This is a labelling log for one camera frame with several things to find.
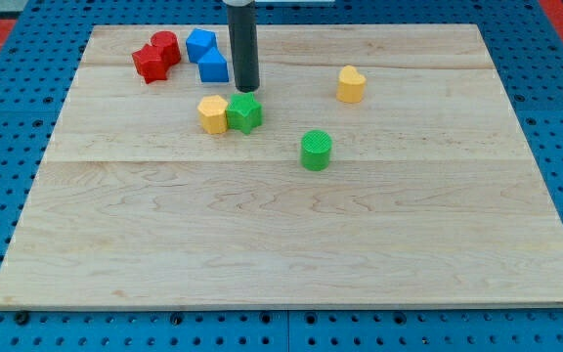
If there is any green cylinder block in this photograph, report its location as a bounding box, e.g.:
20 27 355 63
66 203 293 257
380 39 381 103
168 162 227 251
300 130 332 171

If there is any green star block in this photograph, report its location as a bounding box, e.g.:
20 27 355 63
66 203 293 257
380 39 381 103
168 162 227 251
226 92 263 135

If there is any yellow hexagon block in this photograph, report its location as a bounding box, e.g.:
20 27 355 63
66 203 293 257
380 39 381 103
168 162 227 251
197 95 228 134

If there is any yellow heart block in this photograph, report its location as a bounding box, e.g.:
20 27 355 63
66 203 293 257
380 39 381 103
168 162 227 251
336 66 367 104

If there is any blue triangular block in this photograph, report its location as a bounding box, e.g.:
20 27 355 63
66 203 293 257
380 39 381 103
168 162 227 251
197 47 229 83

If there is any light wooden board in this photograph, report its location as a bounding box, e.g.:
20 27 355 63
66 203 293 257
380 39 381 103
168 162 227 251
0 24 563 311

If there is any blue pentagon block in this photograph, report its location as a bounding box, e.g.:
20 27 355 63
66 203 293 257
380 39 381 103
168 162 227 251
186 28 217 64

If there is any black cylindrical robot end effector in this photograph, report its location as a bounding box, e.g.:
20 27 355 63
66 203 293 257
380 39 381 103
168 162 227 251
224 0 260 93

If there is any red star block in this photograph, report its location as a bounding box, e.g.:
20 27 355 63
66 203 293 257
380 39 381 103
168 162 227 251
131 44 168 84

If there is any red cylinder block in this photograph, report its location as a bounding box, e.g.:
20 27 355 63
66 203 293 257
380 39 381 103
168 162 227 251
151 30 181 67

